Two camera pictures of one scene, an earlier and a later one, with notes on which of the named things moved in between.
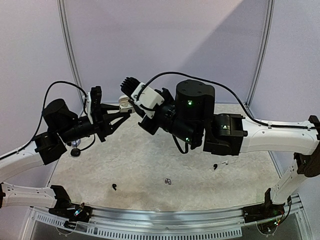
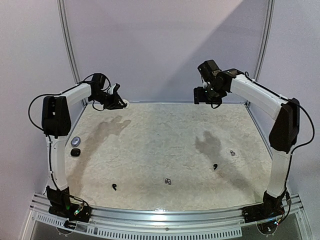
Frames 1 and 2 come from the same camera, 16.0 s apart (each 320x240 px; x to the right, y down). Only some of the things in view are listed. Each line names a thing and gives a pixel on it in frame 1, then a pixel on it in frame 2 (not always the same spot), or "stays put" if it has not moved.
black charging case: [75, 152] stays put
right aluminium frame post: [263, 53] stays put
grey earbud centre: [167, 180] stays put
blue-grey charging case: [74, 144] stays put
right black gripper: [149, 122] to [200, 95]
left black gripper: [99, 119] to [115, 104]
